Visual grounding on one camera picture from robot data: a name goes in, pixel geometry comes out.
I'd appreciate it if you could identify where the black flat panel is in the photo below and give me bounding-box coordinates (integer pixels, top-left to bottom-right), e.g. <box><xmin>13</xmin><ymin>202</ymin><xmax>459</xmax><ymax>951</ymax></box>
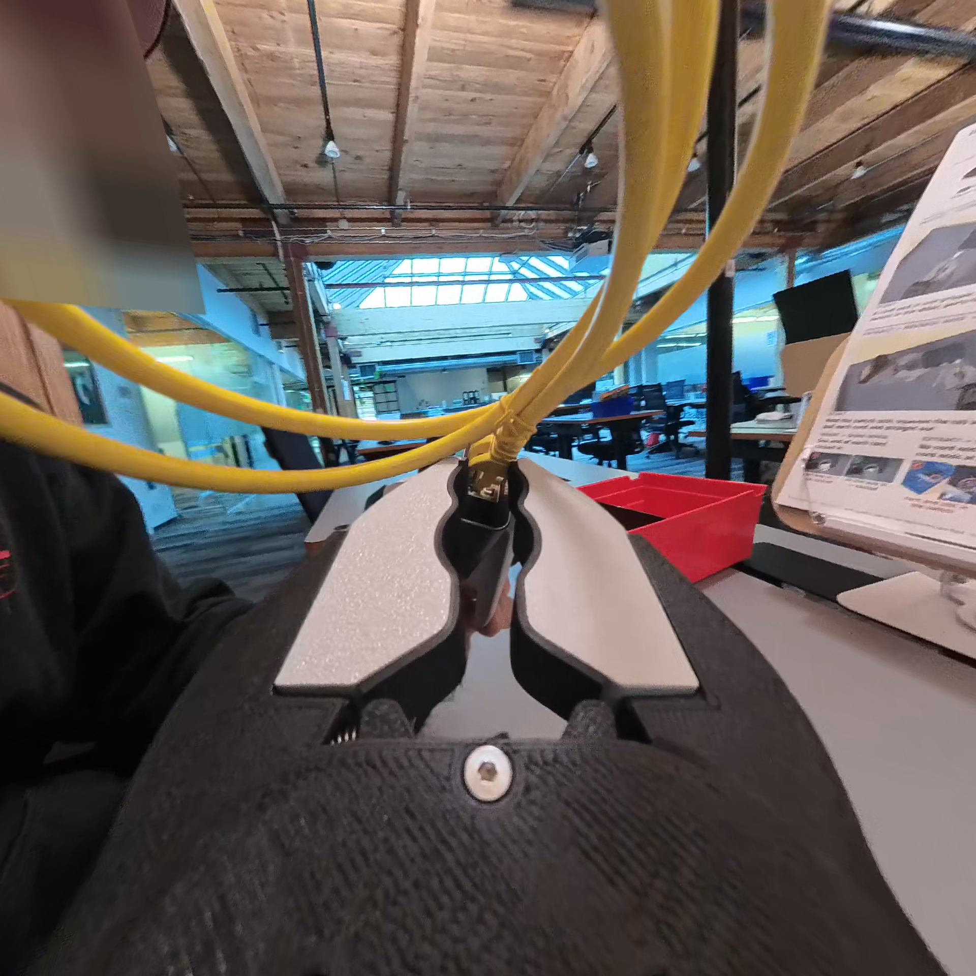
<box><xmin>772</xmin><ymin>269</ymin><xmax>861</xmax><ymax>346</ymax></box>

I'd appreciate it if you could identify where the skylight window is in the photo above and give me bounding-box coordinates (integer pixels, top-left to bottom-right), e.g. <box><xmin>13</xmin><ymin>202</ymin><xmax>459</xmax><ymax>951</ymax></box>
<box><xmin>324</xmin><ymin>255</ymin><xmax>611</xmax><ymax>310</ymax></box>

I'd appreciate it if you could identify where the person's left hand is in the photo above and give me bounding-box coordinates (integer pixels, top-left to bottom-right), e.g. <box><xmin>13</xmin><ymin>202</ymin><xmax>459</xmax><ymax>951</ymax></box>
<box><xmin>464</xmin><ymin>591</ymin><xmax>514</xmax><ymax>640</ymax></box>

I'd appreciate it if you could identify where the black ceiling track rail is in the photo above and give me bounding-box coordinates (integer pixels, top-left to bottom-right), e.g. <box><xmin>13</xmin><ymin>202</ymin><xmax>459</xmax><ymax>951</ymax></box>
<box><xmin>762</xmin><ymin>0</ymin><xmax>976</xmax><ymax>64</ymax></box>

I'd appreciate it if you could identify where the yellow ethernet cable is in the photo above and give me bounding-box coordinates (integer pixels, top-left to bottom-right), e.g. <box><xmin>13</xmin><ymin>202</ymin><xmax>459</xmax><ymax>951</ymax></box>
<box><xmin>0</xmin><ymin>0</ymin><xmax>836</xmax><ymax>498</ymax></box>

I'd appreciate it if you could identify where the black office chair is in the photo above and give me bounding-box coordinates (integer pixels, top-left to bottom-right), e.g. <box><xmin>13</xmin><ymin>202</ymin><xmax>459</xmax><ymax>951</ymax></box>
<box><xmin>261</xmin><ymin>425</ymin><xmax>337</xmax><ymax>526</ymax></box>

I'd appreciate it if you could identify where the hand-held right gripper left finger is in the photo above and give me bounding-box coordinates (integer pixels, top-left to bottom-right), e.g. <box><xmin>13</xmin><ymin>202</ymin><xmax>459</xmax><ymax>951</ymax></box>
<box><xmin>273</xmin><ymin>457</ymin><xmax>469</xmax><ymax>718</ymax></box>

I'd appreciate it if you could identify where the white stand base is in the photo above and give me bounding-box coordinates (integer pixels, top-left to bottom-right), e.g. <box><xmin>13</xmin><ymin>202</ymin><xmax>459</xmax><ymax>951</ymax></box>
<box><xmin>836</xmin><ymin>570</ymin><xmax>976</xmax><ymax>661</ymax></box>

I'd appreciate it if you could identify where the printed instruction board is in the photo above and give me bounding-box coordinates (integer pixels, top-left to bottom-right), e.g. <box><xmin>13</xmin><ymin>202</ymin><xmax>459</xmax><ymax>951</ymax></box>
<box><xmin>770</xmin><ymin>122</ymin><xmax>976</xmax><ymax>564</ymax></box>

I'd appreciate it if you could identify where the person's black hoodie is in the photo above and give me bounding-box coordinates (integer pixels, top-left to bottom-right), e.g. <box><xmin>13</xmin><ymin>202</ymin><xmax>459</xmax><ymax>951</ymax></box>
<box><xmin>0</xmin><ymin>381</ymin><xmax>264</xmax><ymax>976</ymax></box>

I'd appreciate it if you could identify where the cardboard box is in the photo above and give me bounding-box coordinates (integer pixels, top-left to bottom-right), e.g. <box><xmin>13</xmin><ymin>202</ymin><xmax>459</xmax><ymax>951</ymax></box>
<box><xmin>779</xmin><ymin>333</ymin><xmax>853</xmax><ymax>399</ymax></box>

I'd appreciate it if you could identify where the wooden support column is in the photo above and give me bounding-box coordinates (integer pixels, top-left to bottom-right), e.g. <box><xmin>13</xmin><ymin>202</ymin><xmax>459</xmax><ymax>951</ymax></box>
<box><xmin>281</xmin><ymin>242</ymin><xmax>338</xmax><ymax>468</ymax></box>

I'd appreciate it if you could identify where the dark grey slab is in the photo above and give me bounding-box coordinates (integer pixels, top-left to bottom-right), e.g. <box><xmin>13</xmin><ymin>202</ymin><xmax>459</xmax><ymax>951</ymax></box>
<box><xmin>743</xmin><ymin>525</ymin><xmax>947</xmax><ymax>605</ymax></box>

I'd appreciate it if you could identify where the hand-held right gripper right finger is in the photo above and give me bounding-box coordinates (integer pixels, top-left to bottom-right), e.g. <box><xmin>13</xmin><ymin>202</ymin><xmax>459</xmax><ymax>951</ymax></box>
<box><xmin>508</xmin><ymin>457</ymin><xmax>701</xmax><ymax>719</ymax></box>

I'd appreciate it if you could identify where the red plastic bin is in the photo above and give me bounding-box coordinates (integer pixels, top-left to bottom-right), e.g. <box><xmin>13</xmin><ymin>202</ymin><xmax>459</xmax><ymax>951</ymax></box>
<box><xmin>578</xmin><ymin>471</ymin><xmax>768</xmax><ymax>585</ymax></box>

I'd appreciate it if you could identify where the black ethernet splitter box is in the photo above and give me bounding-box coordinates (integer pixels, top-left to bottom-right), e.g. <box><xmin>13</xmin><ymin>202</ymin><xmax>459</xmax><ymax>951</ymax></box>
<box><xmin>444</xmin><ymin>476</ymin><xmax>524</xmax><ymax>635</ymax></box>

